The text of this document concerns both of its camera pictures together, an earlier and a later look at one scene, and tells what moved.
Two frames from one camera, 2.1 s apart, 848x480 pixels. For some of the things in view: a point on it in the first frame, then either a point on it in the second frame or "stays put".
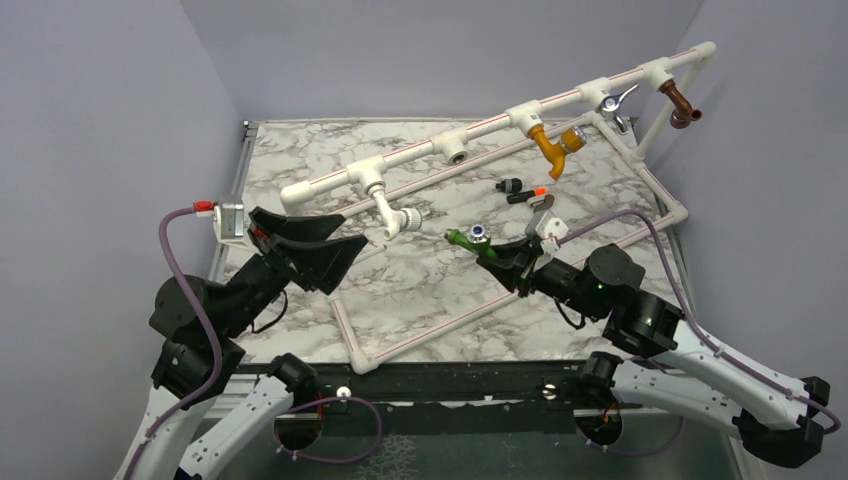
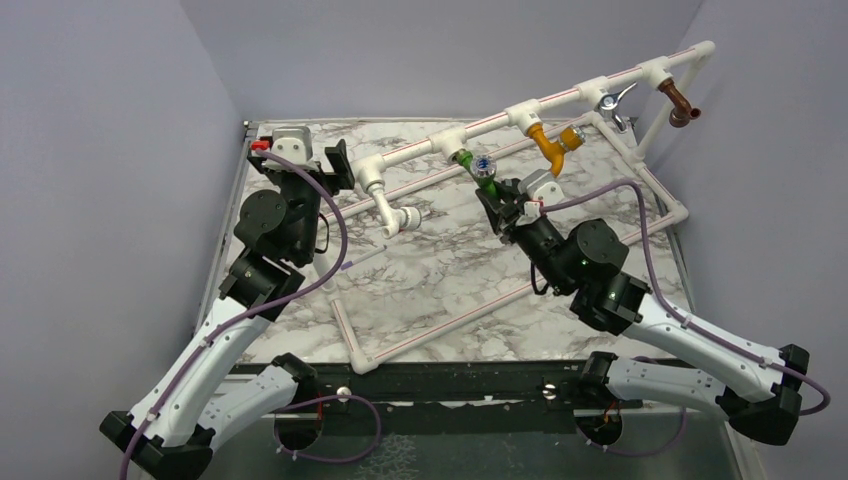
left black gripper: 322,263 -> 343,171
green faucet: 477,239 -> 482,168
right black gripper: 516,267 -> 504,216
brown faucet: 684,113 stays put
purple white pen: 374,251 stays put
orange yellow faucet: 573,139 stays put
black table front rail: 416,388 stays put
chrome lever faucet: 610,105 stays put
